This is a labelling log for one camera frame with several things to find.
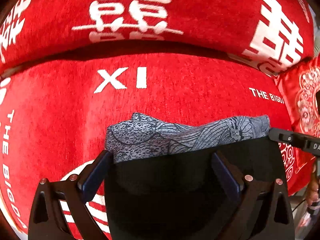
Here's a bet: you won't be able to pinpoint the red embroidered pillow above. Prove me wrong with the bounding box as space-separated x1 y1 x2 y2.
273 55 320 138

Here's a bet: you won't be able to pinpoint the red sofa back cushion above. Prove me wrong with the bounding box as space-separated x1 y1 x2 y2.
1 0 313 75

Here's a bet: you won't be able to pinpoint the person right hand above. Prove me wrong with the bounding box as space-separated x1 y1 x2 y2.
305 164 319 206

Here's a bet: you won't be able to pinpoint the black pants with grey trim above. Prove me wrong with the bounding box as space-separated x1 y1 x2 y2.
104 113 285 239

